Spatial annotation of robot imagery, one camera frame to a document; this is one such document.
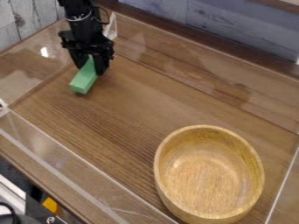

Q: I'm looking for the clear acrylic tray wall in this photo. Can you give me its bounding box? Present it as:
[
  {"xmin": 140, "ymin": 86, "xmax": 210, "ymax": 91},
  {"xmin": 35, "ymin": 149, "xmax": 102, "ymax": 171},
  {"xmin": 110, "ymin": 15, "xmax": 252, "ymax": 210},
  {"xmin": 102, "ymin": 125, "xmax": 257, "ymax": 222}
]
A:
[{"xmin": 0, "ymin": 14, "xmax": 299, "ymax": 224}]

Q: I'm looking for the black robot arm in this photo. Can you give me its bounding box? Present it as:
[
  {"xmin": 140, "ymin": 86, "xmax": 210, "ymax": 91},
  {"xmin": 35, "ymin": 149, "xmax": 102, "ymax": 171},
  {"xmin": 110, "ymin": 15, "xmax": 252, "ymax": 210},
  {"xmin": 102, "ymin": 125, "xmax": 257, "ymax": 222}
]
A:
[{"xmin": 57, "ymin": 0, "xmax": 114, "ymax": 75}]

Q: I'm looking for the clear acrylic corner bracket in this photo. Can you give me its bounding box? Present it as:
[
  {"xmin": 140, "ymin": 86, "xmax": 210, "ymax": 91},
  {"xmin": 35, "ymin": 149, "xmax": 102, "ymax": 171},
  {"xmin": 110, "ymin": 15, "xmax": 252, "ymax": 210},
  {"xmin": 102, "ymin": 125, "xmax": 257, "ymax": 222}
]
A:
[{"xmin": 102, "ymin": 13, "xmax": 117, "ymax": 40}]

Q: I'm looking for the green rectangular block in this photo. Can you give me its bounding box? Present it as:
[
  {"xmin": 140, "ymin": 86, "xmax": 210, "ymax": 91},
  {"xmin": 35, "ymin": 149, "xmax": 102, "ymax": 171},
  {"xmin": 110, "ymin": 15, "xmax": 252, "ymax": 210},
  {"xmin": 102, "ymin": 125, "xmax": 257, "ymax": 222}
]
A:
[{"xmin": 69, "ymin": 58, "xmax": 97, "ymax": 95}]

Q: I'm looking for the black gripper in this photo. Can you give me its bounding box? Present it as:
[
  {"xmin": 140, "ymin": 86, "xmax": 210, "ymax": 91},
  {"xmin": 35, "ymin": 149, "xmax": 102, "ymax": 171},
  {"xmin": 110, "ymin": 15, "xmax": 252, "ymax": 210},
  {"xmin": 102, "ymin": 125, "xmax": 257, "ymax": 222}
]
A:
[{"xmin": 58, "ymin": 12, "xmax": 114, "ymax": 76}]

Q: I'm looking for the black cable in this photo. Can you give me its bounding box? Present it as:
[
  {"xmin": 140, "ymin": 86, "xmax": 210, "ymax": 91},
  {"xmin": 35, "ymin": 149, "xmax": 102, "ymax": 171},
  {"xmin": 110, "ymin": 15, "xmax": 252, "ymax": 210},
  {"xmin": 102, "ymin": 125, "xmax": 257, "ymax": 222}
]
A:
[{"xmin": 0, "ymin": 201, "xmax": 21, "ymax": 224}]

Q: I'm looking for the black and yellow device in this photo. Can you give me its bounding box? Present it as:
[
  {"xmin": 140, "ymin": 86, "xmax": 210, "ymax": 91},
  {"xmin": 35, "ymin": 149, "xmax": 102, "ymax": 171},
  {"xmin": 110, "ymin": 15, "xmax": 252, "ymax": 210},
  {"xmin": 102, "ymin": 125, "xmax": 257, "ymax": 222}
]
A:
[{"xmin": 0, "ymin": 185, "xmax": 82, "ymax": 224}]

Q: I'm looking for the brown wooden bowl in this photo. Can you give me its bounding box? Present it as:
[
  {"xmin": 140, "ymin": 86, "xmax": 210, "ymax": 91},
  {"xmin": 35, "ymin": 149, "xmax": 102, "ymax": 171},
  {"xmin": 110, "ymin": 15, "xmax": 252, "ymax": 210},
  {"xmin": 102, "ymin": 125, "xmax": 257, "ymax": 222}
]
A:
[{"xmin": 153, "ymin": 125, "xmax": 265, "ymax": 224}]

